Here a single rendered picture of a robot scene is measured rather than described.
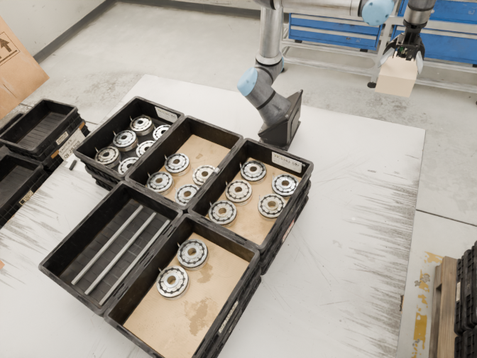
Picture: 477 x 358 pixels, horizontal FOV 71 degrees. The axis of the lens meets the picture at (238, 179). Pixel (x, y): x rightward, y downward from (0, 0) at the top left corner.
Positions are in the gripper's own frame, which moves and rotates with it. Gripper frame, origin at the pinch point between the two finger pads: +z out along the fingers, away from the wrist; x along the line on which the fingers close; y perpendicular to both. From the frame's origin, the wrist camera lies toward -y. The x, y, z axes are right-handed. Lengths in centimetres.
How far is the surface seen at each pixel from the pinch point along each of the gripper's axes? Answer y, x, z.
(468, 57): -139, 50, 74
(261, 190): 50, -36, 27
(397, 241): 47, 16, 40
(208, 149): 38, -65, 27
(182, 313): 102, -43, 26
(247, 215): 63, -37, 26
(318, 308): 81, -4, 39
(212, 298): 95, -36, 26
